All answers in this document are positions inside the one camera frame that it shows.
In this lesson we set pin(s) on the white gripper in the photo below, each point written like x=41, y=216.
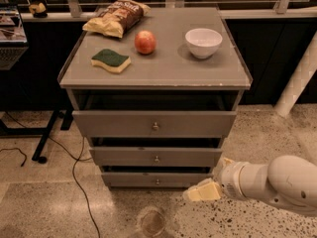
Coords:
x=230, y=178

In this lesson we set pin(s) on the grey bottom drawer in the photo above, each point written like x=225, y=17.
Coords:
x=159, y=177

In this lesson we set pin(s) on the grey drawer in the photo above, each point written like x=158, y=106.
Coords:
x=174, y=116
x=157, y=152
x=159, y=177

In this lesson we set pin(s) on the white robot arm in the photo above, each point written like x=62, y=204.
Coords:
x=286, y=182

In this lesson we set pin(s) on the grey drawer cabinet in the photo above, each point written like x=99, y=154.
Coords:
x=171, y=69

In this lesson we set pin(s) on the grey middle drawer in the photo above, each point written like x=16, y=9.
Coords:
x=157, y=152

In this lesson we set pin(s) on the grey top drawer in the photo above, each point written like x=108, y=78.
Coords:
x=174, y=116

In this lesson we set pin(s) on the white diagonal pipe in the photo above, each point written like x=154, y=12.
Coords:
x=299, y=79

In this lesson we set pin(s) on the white ceramic bowl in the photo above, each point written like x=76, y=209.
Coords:
x=203, y=42

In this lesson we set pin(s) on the green yellow sponge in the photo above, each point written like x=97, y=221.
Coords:
x=110, y=61

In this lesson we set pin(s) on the red apple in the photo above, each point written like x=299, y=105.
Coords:
x=145, y=42

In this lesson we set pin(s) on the metal railing ledge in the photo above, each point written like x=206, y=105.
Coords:
x=66, y=15

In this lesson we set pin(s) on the brown yellow chip bag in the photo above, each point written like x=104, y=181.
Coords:
x=117, y=18

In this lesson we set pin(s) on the black desk with laptop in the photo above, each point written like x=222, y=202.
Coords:
x=13, y=44

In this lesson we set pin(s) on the yellow black object on ledge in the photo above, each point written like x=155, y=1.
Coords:
x=38, y=9

